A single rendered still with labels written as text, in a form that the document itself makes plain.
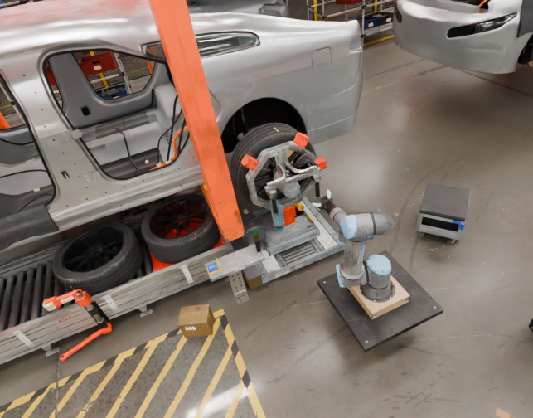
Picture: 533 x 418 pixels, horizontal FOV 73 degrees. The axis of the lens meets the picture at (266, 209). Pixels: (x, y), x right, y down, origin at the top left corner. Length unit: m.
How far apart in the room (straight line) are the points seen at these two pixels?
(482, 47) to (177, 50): 3.24
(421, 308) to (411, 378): 0.45
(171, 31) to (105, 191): 1.41
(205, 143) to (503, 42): 3.21
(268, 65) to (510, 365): 2.58
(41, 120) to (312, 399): 2.49
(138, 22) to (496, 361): 3.21
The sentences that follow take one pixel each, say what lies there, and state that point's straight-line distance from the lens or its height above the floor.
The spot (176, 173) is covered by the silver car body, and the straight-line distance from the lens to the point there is 2.96.
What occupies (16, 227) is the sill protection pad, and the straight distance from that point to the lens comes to 3.18.
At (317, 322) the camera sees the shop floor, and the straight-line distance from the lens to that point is 2.89.
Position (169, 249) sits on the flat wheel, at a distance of 2.99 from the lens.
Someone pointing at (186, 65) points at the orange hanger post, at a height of 1.85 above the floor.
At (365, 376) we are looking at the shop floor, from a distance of 2.71.
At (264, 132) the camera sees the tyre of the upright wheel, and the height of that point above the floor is 1.18.
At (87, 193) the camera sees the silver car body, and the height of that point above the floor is 0.99.
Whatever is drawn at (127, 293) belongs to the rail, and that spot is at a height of 0.33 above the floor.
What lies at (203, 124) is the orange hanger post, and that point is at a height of 1.50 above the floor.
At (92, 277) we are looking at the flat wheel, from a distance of 3.05.
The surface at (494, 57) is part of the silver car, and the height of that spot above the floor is 0.93.
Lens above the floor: 2.46
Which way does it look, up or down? 40 degrees down
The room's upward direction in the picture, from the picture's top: 11 degrees counter-clockwise
